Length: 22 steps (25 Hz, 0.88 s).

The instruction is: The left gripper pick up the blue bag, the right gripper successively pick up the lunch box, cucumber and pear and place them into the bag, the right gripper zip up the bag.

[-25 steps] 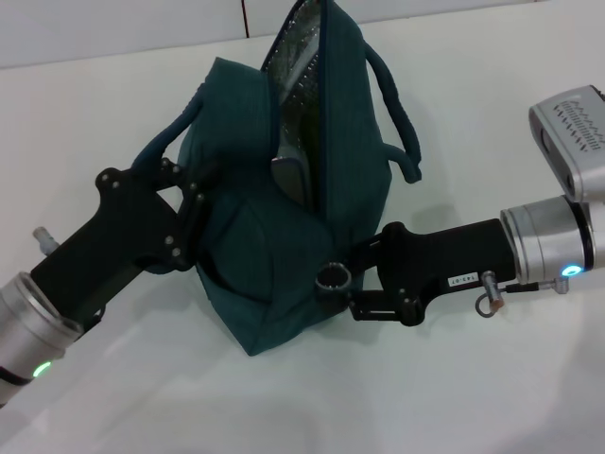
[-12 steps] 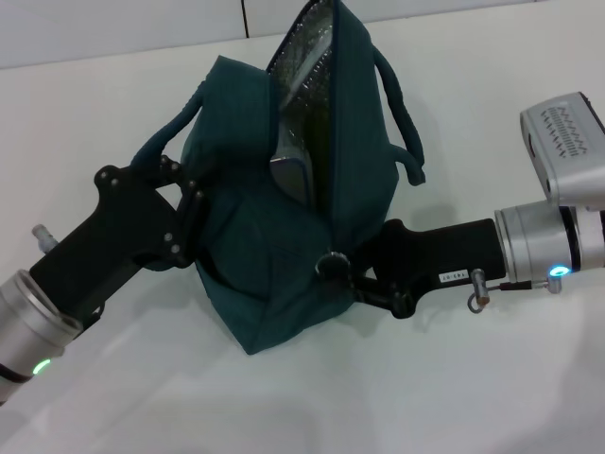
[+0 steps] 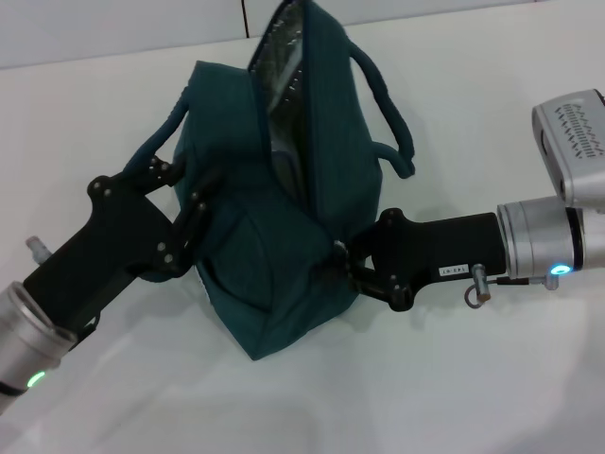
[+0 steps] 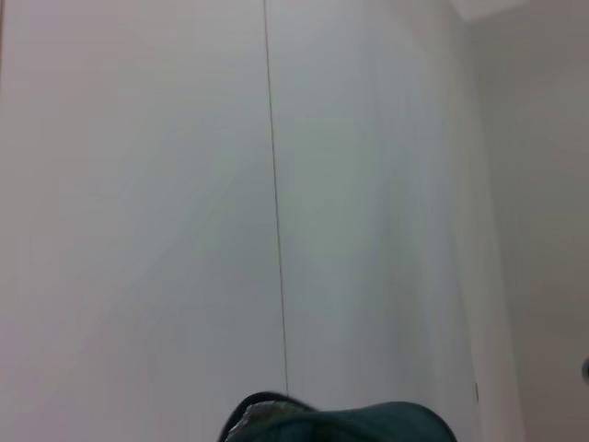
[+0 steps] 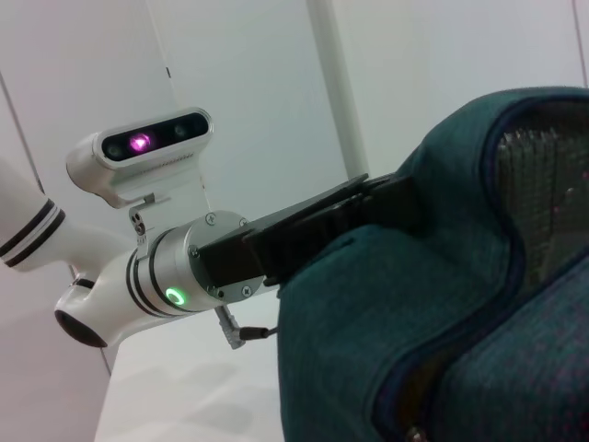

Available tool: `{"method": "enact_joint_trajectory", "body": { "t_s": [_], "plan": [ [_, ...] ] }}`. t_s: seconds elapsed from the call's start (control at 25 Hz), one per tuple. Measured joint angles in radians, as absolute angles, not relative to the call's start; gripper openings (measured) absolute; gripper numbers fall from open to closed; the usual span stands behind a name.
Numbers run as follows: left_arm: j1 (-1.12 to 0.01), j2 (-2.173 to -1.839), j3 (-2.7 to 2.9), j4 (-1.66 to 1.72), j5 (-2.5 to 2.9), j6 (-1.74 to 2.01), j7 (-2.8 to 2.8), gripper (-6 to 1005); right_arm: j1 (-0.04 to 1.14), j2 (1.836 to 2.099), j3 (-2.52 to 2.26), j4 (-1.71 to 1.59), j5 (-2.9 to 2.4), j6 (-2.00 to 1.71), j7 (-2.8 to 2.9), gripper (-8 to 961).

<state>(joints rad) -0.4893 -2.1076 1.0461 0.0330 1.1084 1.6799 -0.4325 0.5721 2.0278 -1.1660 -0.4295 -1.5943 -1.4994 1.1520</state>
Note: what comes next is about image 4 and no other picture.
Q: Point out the dark teal zip bag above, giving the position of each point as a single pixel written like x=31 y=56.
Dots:
x=349 y=423

